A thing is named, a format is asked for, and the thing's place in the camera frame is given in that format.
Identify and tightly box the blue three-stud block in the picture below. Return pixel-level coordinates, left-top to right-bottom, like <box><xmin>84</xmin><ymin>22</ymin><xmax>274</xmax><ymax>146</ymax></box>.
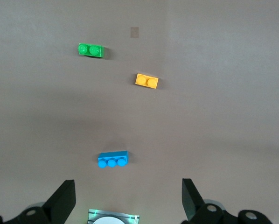
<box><xmin>97</xmin><ymin>150</ymin><xmax>129</xmax><ymax>168</ymax></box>

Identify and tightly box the green two-stud block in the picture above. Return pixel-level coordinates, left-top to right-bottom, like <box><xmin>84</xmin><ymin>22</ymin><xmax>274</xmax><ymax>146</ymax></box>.
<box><xmin>77</xmin><ymin>42</ymin><xmax>105</xmax><ymax>59</ymax></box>

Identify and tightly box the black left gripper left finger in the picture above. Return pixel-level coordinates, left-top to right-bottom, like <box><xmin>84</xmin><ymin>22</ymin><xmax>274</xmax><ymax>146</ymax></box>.
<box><xmin>0</xmin><ymin>179</ymin><xmax>76</xmax><ymax>224</ymax></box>

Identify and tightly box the yellow two-stud block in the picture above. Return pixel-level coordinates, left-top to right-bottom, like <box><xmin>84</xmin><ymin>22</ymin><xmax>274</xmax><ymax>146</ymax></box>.
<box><xmin>134</xmin><ymin>73</ymin><xmax>159</xmax><ymax>89</ymax></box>

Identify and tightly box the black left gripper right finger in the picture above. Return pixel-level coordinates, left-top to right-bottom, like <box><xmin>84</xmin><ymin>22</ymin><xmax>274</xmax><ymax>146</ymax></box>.
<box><xmin>181</xmin><ymin>178</ymin><xmax>274</xmax><ymax>224</ymax></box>

